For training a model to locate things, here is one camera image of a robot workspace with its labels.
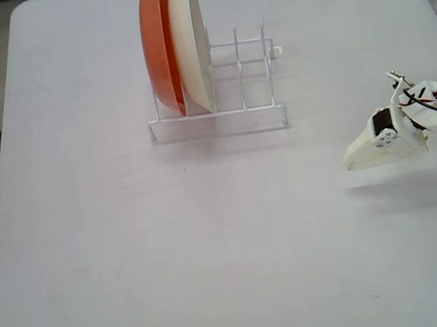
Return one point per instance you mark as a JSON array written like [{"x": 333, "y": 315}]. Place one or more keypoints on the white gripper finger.
[
  {"x": 374, "y": 159},
  {"x": 362, "y": 142}
]

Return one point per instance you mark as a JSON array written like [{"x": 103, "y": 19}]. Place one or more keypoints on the small white plastic clip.
[{"x": 276, "y": 51}]

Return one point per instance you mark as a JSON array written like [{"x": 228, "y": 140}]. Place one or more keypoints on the cream white plate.
[{"x": 190, "y": 42}]

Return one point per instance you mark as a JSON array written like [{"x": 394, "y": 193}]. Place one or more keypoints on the orange plate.
[{"x": 157, "y": 48}]

